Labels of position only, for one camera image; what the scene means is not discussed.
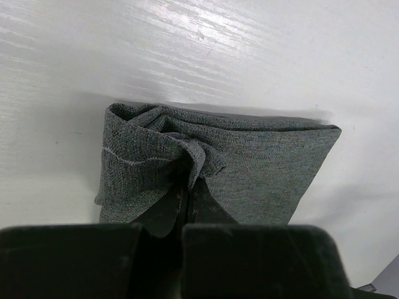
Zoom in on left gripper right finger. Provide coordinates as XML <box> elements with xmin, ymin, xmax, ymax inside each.
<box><xmin>181</xmin><ymin>179</ymin><xmax>352</xmax><ymax>298</ymax></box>

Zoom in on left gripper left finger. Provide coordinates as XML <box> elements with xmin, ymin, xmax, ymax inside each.
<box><xmin>1</xmin><ymin>182</ymin><xmax>188</xmax><ymax>298</ymax></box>

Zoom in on grey cloth napkin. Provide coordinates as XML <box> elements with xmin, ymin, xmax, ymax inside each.
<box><xmin>95</xmin><ymin>103</ymin><xmax>341</xmax><ymax>224</ymax></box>

